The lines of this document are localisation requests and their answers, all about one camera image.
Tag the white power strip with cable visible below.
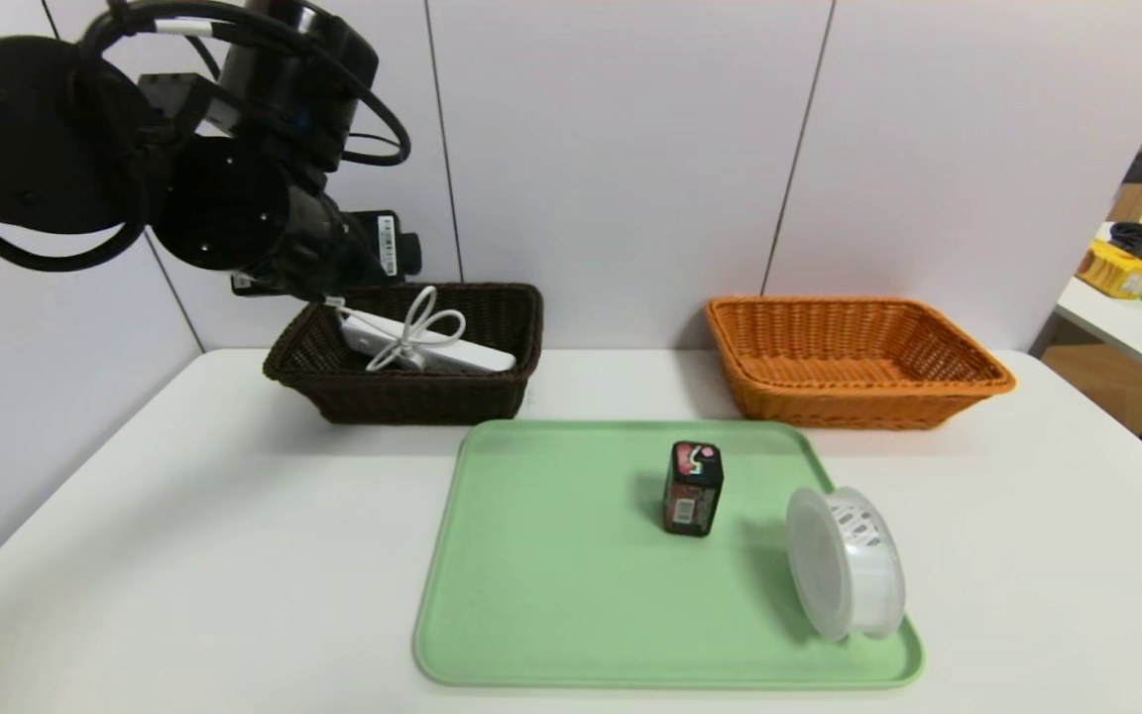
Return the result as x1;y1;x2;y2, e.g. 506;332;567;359
338;286;517;376

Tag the clear lidded plastic container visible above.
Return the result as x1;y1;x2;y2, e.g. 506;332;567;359
784;485;905;641

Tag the dark brown wicker basket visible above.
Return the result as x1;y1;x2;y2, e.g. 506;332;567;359
264;284;544;426

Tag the orange wicker basket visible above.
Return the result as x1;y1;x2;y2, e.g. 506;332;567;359
704;297;1015;430

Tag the black drink carton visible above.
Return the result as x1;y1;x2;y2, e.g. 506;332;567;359
662;441;725;537

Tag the light green plastic tray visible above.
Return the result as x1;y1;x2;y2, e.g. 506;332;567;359
414;418;925;688

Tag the yellow box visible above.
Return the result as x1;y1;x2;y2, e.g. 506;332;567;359
1074;241;1142;301

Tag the white side table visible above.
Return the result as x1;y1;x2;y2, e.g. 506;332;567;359
1054;223;1142;393

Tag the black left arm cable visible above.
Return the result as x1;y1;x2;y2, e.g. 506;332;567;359
0;0;413;274

